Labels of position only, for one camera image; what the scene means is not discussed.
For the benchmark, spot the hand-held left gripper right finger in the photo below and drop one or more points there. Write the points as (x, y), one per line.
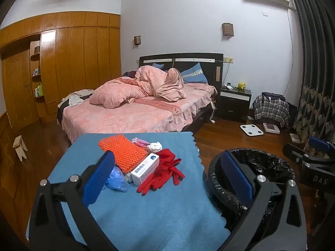
(236, 180)

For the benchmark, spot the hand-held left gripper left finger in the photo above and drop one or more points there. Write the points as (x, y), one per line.
(100, 177)

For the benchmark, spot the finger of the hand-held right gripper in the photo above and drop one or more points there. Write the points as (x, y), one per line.
(294, 153)
(319, 144)

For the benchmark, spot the blue plastic bag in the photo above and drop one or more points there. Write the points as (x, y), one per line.
(117, 180)

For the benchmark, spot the waste bin with black liner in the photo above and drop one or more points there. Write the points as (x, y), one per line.
(261, 162)

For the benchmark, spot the wide orange foam net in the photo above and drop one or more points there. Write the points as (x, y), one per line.
(125, 149)

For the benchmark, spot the white box with blue label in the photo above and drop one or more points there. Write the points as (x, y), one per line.
(145, 168)

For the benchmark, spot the red glove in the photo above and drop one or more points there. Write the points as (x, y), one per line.
(149, 184)
(167, 162)

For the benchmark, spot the pink face mask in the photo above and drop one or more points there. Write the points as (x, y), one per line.
(142, 143)

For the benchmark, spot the white tissue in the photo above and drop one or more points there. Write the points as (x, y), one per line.
(156, 146)

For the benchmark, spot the white floor item by curtain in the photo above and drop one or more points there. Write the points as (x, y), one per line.
(294, 137)

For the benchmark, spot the white scale with dark panel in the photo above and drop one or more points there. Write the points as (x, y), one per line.
(271, 127)

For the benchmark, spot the plaid cloth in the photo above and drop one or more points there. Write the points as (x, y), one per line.
(269, 109)

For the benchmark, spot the white body scale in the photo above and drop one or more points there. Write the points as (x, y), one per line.
(248, 130)

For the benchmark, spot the dark clothing on plaid cloth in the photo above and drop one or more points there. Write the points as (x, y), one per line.
(271, 96)

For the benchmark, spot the blue scalloped table cloth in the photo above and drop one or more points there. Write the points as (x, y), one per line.
(157, 214)

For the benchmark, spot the pink bed sheet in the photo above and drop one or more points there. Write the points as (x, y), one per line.
(130, 117)

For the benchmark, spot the dark nightstand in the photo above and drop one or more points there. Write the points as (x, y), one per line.
(234, 107)

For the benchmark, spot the white power strip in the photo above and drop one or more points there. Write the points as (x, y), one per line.
(212, 106)

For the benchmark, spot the pile of clothes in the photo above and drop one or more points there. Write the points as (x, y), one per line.
(76, 99)

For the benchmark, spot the yellow plush toy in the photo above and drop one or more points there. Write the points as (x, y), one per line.
(241, 85)

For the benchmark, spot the small wooden stool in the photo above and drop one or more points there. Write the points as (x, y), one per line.
(19, 146)

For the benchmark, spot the dark patterned curtain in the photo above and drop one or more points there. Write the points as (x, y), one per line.
(314, 57)

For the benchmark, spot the white remote control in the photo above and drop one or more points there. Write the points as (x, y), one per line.
(229, 86)

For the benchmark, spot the pink quilt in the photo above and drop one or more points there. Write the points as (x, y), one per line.
(146, 83)

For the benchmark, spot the green bottles on shelf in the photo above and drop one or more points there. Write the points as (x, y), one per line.
(39, 90)

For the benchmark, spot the dark cloth behind quilt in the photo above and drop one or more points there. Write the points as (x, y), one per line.
(128, 74)

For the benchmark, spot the large blue pillow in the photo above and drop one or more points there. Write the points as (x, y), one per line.
(195, 73)

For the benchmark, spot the wooden door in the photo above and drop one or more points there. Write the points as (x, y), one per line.
(18, 91)

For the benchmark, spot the wooden wardrobe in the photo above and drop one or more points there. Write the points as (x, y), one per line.
(76, 57)

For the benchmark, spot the small items on shelf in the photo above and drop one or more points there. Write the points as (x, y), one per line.
(36, 71)

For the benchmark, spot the small blue pillow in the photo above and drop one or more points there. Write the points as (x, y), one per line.
(157, 66)

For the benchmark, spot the dark wooden bed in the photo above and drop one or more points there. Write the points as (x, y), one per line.
(188, 64)

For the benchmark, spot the wall socket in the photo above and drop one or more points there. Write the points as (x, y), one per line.
(228, 59)

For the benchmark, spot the large wall lamp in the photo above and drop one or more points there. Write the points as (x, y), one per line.
(227, 29)

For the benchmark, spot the small wall lamp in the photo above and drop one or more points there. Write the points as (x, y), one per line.
(137, 40)

